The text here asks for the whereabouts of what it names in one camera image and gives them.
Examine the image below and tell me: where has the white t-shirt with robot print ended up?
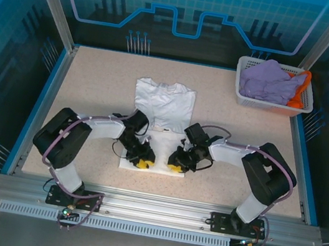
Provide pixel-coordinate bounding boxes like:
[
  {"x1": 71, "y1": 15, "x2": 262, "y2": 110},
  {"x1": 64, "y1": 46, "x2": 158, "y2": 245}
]
[{"x1": 118, "y1": 74, "x2": 201, "y2": 181}]

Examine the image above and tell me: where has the purple t-shirt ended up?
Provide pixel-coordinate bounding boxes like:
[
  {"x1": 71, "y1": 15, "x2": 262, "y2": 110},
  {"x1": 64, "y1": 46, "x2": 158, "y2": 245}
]
[{"x1": 237, "y1": 54, "x2": 309, "y2": 109}]

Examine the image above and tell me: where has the orange t-shirt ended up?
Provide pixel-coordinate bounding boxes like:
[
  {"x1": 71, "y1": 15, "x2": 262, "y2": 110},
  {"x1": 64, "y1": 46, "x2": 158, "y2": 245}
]
[{"x1": 282, "y1": 67, "x2": 314, "y2": 111}]

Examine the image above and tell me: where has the white plastic mesh basket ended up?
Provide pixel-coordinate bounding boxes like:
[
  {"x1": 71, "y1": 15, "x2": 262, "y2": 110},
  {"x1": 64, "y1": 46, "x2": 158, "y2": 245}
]
[{"x1": 229, "y1": 55, "x2": 321, "y2": 120}]

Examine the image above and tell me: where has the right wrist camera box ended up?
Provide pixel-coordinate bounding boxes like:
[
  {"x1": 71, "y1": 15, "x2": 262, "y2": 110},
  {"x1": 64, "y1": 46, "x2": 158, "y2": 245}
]
[{"x1": 181, "y1": 120, "x2": 212, "y2": 149}]

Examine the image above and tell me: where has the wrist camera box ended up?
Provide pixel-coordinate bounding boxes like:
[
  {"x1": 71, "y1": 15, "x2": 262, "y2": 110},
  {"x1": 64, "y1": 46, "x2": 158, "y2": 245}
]
[
  {"x1": 123, "y1": 108, "x2": 152, "y2": 138},
  {"x1": 181, "y1": 120, "x2": 212, "y2": 149}
]

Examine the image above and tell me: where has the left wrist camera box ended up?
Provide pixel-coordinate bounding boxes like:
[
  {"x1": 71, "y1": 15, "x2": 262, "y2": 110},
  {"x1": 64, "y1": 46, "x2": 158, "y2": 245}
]
[{"x1": 123, "y1": 108, "x2": 152, "y2": 138}]

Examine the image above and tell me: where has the aluminium mounting rail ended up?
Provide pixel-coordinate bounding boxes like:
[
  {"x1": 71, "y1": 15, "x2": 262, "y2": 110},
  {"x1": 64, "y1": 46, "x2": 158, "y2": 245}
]
[{"x1": 0, "y1": 167, "x2": 324, "y2": 246}]

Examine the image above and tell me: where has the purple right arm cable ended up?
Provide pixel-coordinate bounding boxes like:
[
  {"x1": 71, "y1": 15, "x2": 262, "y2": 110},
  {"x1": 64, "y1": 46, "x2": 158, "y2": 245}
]
[{"x1": 181, "y1": 123, "x2": 305, "y2": 246}]

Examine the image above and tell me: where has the slotted grey cable duct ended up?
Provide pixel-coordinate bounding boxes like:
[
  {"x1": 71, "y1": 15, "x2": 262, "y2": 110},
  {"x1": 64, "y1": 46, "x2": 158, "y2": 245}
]
[{"x1": 0, "y1": 200, "x2": 233, "y2": 246}]

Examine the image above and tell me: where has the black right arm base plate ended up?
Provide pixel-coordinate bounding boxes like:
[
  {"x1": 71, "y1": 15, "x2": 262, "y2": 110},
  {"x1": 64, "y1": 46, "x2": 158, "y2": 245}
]
[{"x1": 207, "y1": 211, "x2": 269, "y2": 242}]

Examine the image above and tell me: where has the green-lit cable connector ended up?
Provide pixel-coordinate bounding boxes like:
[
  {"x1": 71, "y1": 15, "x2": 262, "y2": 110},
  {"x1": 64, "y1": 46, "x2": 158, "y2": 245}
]
[
  {"x1": 236, "y1": 236, "x2": 260, "y2": 246},
  {"x1": 59, "y1": 204, "x2": 80, "y2": 222}
]

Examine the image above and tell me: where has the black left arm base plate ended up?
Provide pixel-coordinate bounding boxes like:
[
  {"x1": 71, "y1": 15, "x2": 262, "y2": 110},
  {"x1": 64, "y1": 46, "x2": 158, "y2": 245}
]
[{"x1": 44, "y1": 183, "x2": 105, "y2": 215}]

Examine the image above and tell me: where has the table side rail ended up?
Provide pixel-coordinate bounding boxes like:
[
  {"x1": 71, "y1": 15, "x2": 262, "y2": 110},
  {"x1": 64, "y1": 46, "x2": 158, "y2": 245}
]
[
  {"x1": 274, "y1": 114, "x2": 329, "y2": 228},
  {"x1": 6, "y1": 38, "x2": 80, "y2": 183}
]

